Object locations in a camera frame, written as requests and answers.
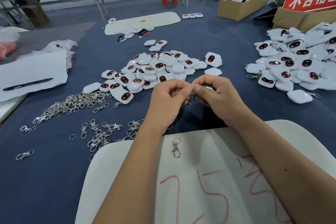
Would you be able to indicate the black pen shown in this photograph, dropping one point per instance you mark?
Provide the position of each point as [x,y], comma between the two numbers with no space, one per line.
[27,84]

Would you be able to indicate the person's right hand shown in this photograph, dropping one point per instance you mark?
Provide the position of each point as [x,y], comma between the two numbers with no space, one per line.
[225,103]

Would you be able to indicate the white plastic bag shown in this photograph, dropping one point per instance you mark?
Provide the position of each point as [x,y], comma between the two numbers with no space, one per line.
[11,33]

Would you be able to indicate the white foam board red marks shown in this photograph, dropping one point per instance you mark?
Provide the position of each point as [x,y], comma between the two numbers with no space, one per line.
[210,158]

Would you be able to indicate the white paper sheet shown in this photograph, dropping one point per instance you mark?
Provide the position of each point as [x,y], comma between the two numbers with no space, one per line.
[31,68]

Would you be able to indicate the orange bag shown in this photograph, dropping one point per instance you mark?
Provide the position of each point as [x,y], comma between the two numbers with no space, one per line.
[6,50]

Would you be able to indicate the person's right forearm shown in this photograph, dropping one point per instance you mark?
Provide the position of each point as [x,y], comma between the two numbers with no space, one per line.
[288,171]

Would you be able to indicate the flat brown cardboard box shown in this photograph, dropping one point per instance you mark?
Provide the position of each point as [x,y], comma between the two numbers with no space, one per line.
[292,20]

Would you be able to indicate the person's left forearm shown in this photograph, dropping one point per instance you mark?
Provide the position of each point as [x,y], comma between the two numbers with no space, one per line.
[131,182]

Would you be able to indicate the person's left hand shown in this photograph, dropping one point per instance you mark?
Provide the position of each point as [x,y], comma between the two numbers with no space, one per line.
[164,108]

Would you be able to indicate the white tag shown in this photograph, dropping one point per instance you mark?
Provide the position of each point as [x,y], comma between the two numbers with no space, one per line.
[209,88]

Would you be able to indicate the long white foam board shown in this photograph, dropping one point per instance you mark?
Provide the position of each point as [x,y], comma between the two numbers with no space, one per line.
[165,19]

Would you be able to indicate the small white plastic part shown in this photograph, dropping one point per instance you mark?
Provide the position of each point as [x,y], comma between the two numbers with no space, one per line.
[192,16]
[199,16]
[185,16]

